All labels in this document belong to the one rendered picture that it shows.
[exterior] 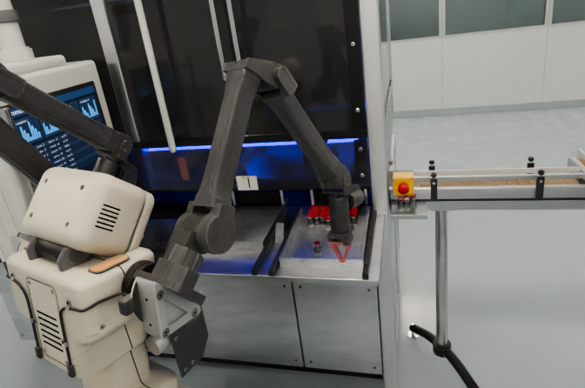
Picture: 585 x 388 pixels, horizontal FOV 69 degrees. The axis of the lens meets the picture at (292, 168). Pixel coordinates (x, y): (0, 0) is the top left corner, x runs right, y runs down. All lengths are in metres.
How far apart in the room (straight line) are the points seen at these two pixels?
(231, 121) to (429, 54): 5.30
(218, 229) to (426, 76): 5.45
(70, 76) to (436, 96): 5.17
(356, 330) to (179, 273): 1.24
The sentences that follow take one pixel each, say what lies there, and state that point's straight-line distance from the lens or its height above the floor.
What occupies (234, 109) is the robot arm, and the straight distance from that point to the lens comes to 0.90.
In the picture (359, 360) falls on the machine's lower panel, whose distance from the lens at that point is 2.06.
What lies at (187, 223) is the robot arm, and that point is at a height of 1.26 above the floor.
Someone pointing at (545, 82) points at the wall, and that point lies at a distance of 6.39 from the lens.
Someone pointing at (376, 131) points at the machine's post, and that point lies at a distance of 1.50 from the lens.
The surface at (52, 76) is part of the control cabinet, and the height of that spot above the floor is 1.52.
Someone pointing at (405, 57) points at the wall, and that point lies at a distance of 6.08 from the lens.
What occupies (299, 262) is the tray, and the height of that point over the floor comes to 0.90.
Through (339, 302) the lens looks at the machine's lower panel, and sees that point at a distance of 1.87.
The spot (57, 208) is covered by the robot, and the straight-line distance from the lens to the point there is 0.92.
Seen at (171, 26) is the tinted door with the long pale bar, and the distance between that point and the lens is 1.65.
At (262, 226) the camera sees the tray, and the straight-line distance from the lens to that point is 1.62.
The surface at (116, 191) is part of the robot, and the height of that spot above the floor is 1.35.
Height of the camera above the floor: 1.63
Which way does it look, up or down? 21 degrees down
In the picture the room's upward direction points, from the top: 8 degrees counter-clockwise
